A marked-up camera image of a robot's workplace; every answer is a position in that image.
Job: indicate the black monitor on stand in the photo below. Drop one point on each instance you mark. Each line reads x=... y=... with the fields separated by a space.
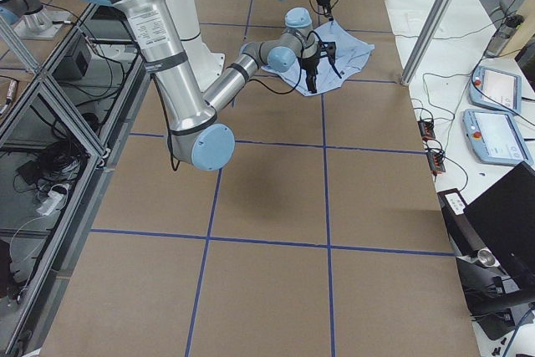
x=503 y=218

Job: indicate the aluminium frame post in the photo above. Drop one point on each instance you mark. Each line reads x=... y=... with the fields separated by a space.
x=436 y=14

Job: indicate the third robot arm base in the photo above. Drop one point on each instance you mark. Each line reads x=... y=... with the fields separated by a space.
x=30 y=18

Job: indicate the small electronics board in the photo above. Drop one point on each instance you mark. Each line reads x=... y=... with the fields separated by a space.
x=433 y=148

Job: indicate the aluminium frame rack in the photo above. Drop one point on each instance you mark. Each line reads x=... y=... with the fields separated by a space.
x=64 y=133

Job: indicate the teach pendant tablet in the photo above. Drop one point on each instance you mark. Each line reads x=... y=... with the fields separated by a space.
x=496 y=90
x=495 y=138

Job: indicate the light blue t-shirt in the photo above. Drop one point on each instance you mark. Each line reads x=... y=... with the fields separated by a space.
x=351 y=56

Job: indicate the black box with label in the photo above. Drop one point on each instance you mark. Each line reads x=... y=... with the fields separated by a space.
x=469 y=245

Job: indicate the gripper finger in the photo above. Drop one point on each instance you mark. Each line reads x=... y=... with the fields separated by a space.
x=311 y=83
x=328 y=13

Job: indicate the white pedestal base plate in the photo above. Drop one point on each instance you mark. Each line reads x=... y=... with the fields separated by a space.
x=209 y=68

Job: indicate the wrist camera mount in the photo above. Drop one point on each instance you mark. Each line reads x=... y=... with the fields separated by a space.
x=327 y=50

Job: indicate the far teach pendant tablet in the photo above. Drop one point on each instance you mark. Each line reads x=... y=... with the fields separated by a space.
x=496 y=90

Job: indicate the white power strip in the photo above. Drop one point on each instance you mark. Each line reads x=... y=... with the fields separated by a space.
x=51 y=203

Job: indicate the near teach pendant tablet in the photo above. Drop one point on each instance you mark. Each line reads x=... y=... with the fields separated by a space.
x=495 y=138

